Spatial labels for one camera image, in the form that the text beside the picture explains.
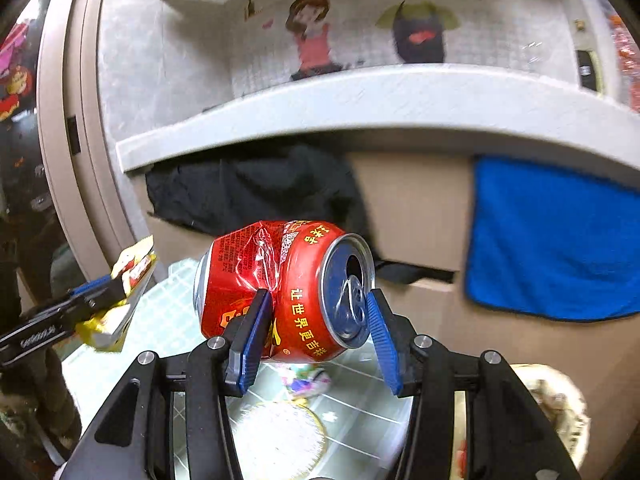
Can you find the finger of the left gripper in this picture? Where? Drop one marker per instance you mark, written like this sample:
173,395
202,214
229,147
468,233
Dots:
93,297

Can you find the pink colourful carton box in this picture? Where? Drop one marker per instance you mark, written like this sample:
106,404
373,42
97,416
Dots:
305,381

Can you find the round silver foil lid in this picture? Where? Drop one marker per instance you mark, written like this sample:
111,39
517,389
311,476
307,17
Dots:
278,440

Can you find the girl cartoon wall sticker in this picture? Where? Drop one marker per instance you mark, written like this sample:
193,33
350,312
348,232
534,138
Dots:
309,28

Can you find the cardboard cabinet front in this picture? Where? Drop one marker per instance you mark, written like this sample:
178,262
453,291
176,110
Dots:
420,207

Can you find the yellow wafer snack bag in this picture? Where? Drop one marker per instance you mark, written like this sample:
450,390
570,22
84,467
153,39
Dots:
106,328

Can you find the white countertop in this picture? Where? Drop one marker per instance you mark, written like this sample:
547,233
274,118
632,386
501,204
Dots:
452,108

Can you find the crushed red soda can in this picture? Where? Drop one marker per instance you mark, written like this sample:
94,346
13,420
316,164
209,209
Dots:
318,277

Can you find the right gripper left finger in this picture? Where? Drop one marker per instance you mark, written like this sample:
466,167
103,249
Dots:
247,345

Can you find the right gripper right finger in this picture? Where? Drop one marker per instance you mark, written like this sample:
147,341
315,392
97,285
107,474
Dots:
400,363

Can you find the blue towel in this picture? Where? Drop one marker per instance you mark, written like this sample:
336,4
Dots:
549,242

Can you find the yellow plastic trash bag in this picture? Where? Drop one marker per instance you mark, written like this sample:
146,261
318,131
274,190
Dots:
563,404

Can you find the beige door frame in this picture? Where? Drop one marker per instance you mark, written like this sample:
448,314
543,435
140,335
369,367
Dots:
74,148

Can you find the black cloth on counter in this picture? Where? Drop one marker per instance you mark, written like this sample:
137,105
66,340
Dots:
216,192

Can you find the boy cartoon wall sticker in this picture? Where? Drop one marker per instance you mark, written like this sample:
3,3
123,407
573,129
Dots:
418,28

